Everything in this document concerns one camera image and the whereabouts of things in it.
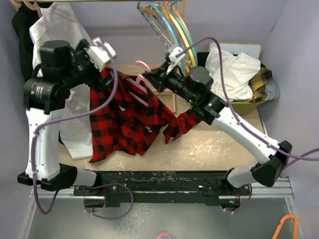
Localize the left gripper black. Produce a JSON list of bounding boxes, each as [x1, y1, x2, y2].
[[62, 39, 115, 93]]

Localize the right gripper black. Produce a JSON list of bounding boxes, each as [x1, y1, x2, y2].
[[143, 60, 197, 105]]

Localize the pink plastic hanger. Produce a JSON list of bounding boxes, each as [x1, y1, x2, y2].
[[126, 60, 151, 107]]

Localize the red black plaid shirt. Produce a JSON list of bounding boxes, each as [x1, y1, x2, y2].
[[90, 72, 200, 163]]

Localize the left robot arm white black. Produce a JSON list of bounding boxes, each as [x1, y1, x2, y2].
[[17, 39, 110, 195]]

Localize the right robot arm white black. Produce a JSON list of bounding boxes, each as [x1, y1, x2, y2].
[[143, 63, 292, 195]]

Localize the white hanging shirt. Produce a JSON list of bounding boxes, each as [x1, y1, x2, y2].
[[28, 2, 95, 160]]

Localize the white shirt in basket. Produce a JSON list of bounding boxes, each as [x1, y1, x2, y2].
[[205, 47, 261, 102]]

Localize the blue plastic hanger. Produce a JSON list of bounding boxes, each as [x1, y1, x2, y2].
[[136, 0, 189, 73]]

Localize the teal plastic hanger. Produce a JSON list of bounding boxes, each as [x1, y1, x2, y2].
[[159, 0, 197, 65]]

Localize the orange plastic hanger on rack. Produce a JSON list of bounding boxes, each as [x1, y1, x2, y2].
[[138, 0, 192, 80]]

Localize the yellow plaid shirt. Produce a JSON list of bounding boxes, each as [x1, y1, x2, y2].
[[246, 67, 273, 103]]

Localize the orange hanger on floor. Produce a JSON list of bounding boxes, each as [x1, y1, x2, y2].
[[271, 214, 299, 239]]

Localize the green laundry basket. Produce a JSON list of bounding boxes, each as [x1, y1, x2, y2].
[[196, 72, 265, 116]]

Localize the wooden clothes rack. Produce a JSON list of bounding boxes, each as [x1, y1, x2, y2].
[[11, 0, 191, 47]]

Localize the black hanging garment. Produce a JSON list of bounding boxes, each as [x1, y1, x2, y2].
[[11, 3, 39, 81]]

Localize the grey blue garment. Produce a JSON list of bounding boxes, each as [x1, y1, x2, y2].
[[265, 81, 281, 101]]

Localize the pink blue hangers bottom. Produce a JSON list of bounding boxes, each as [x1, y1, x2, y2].
[[157, 232, 175, 239]]

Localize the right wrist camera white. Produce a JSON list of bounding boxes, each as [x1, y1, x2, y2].
[[165, 44, 186, 75]]

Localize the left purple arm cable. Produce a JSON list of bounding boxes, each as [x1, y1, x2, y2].
[[31, 41, 119, 215]]

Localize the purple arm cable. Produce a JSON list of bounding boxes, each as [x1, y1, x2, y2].
[[31, 41, 119, 215], [175, 37, 319, 166]]

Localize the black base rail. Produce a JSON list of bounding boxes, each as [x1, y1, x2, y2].
[[74, 171, 251, 208]]

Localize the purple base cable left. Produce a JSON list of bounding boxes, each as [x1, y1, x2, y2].
[[83, 183, 135, 220]]

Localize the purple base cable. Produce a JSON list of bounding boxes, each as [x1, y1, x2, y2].
[[220, 184, 253, 216], [83, 183, 135, 220]]

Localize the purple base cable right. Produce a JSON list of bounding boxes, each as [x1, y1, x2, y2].
[[220, 184, 253, 216]]

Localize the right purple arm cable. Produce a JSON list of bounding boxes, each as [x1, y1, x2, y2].
[[175, 37, 319, 166]]

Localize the aluminium rail frame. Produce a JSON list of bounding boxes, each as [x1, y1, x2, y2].
[[29, 109, 300, 225]]

